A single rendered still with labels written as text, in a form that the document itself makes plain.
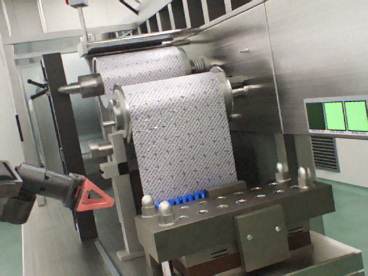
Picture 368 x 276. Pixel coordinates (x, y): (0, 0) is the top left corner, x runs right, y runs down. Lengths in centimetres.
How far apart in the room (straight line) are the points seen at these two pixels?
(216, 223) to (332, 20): 43
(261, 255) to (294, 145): 50
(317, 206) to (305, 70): 29
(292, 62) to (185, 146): 31
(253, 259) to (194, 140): 32
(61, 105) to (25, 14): 538
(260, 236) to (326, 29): 41
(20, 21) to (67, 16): 59
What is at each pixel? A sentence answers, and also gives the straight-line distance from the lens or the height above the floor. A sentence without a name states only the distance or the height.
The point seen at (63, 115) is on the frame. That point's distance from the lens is 138.
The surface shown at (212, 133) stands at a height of 117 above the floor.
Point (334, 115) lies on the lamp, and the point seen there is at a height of 119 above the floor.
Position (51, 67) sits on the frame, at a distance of 139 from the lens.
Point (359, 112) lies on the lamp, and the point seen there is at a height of 119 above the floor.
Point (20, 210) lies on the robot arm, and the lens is 106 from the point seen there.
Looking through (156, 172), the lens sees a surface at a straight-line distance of 110.
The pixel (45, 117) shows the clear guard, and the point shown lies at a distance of 209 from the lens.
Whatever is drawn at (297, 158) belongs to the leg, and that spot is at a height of 103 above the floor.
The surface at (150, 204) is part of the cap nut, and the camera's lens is 102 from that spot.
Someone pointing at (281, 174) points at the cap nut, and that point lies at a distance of 113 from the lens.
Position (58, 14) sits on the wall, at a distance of 676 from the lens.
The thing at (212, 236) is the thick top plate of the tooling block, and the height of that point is 99.
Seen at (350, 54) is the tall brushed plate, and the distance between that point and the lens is 89.
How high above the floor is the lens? 129
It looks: 6 degrees down
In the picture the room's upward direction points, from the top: 10 degrees counter-clockwise
